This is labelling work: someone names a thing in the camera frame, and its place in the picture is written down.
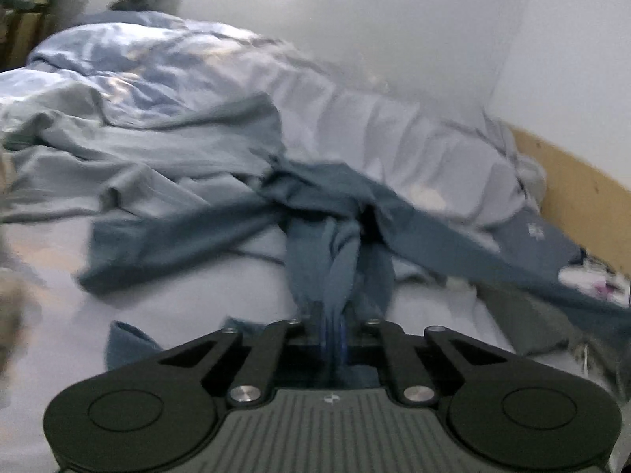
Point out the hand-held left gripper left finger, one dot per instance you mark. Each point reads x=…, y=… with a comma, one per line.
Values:
x=323, y=337

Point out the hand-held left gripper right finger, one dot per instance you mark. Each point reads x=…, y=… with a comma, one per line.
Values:
x=341, y=342

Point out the teal blue garment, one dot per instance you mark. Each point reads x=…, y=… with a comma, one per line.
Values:
x=197, y=236

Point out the pale bed sheet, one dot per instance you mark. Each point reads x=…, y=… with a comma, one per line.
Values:
x=172, y=305

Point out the dark grey garment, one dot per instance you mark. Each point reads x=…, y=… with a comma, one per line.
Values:
x=532, y=320

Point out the light blue duvet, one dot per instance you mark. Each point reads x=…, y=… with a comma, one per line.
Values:
x=345, y=123

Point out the light grey garment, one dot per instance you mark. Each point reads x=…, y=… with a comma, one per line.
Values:
x=148, y=157

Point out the white pink patterned cloth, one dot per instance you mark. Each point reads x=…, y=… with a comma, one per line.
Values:
x=591, y=281

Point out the beige fuzzy garment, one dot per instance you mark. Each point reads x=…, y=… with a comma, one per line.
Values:
x=7, y=315

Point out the wooden bed frame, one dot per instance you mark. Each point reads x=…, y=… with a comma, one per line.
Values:
x=581, y=197

